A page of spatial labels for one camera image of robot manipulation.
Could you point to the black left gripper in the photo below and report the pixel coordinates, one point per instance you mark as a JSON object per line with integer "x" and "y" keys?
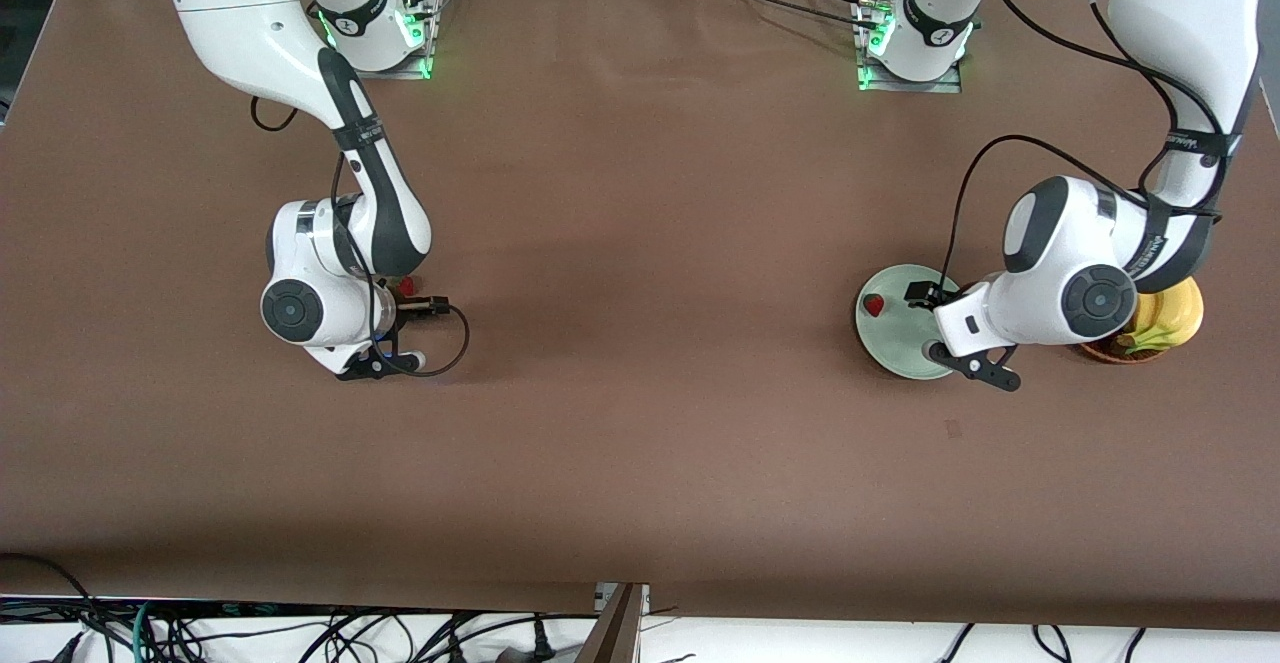
{"x": 918, "y": 294}

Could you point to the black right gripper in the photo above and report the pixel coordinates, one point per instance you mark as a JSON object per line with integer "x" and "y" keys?
{"x": 408, "y": 308}

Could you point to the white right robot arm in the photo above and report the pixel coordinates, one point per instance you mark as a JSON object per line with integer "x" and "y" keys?
{"x": 240, "y": 23}

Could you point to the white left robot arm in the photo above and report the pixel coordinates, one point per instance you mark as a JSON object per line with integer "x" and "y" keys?
{"x": 1180, "y": 13}

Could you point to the pale green round plate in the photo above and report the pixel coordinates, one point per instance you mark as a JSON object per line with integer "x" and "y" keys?
{"x": 890, "y": 343}

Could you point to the brown wicker basket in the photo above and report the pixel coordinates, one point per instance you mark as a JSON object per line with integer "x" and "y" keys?
{"x": 1110, "y": 355}

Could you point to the yellow banana bunch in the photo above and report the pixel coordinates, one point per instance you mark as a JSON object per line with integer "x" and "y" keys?
{"x": 1175, "y": 318}

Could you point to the brown table cover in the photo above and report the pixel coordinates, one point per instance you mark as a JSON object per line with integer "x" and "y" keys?
{"x": 640, "y": 493}

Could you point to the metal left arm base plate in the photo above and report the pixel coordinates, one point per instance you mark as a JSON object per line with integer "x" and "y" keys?
{"x": 910, "y": 86}

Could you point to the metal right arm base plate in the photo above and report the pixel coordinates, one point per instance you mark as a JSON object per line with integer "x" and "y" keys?
{"x": 400, "y": 71}

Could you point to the aluminium profile bracket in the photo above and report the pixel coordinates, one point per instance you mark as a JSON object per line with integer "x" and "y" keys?
{"x": 615, "y": 633}

